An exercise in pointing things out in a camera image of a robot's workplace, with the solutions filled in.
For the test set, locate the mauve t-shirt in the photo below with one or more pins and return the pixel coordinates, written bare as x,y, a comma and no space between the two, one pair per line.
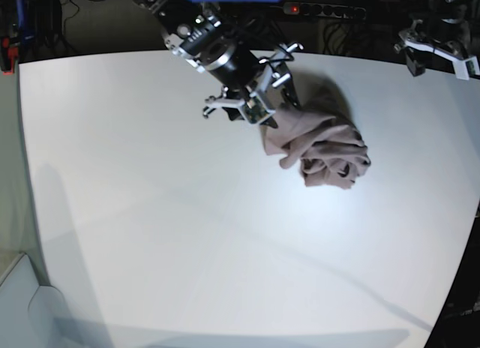
326,145

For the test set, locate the grey side panel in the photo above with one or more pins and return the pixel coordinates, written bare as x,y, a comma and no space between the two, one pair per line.
30,313

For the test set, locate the black power strip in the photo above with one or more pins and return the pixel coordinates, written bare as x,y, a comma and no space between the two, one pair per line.
324,11

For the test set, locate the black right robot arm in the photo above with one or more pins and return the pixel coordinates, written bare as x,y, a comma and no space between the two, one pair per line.
188,28

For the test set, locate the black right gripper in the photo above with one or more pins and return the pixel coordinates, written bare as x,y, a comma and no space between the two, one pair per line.
241,73

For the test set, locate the red black clamp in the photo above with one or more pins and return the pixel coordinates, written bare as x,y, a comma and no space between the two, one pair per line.
9,56

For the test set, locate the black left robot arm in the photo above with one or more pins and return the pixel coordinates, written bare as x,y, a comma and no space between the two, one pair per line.
455,10

